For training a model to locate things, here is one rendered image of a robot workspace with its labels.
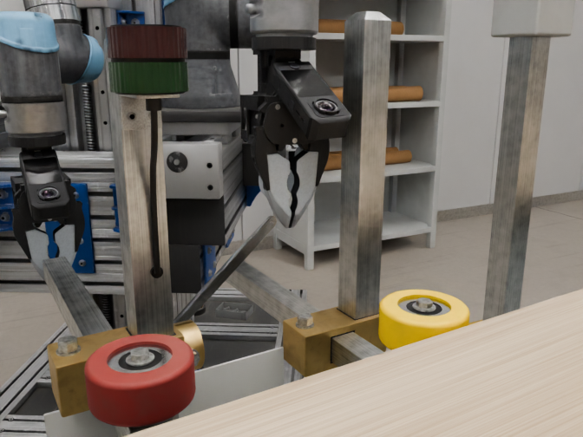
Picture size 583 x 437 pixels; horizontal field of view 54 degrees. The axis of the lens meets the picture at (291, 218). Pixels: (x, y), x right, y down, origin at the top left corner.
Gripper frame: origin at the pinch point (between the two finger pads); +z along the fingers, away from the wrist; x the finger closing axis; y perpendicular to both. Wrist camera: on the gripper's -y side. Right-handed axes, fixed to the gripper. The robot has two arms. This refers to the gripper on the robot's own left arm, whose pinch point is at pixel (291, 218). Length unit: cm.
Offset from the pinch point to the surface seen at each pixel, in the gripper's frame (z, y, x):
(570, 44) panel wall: -37, 269, -347
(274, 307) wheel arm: 13.5, 6.3, -0.4
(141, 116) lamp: -12.7, -9.2, 17.7
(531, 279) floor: 90, 153, -207
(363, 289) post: 7.7, -5.6, -6.5
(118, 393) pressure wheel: 5.2, -21.5, 22.5
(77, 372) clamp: 8.9, -10.1, 24.7
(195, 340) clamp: 8.9, -8.3, 13.8
